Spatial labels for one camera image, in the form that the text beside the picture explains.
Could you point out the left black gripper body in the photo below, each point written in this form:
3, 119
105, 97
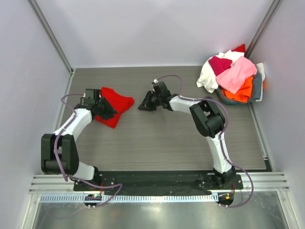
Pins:
98, 104

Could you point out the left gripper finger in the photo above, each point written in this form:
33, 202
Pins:
107, 108
107, 115

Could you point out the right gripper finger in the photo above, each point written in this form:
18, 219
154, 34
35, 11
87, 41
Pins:
147, 99
151, 106

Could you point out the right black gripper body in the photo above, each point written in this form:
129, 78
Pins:
151, 98

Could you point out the red t shirt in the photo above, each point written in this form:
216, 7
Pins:
120, 103

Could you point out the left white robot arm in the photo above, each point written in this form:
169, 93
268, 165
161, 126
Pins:
59, 154

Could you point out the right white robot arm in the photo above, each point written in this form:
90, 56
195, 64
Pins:
209, 122

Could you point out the grey laundry basket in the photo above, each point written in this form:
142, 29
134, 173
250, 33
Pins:
226, 100

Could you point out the magenta t shirt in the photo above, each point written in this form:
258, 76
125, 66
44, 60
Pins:
219, 65

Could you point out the pink t shirt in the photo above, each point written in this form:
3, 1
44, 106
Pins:
233, 78

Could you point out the orange t shirt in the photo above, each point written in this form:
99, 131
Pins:
244, 93

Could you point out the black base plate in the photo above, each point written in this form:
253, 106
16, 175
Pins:
166, 183

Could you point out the white slotted cable duct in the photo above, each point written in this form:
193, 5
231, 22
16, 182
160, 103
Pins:
96, 198

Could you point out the left aluminium frame post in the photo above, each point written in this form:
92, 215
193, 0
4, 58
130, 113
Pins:
48, 30

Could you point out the aluminium frame post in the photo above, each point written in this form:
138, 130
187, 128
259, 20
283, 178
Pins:
270, 13
48, 30

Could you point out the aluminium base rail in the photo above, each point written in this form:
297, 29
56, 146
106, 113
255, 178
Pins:
262, 181

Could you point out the right aluminium frame post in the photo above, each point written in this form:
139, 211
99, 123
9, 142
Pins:
270, 13

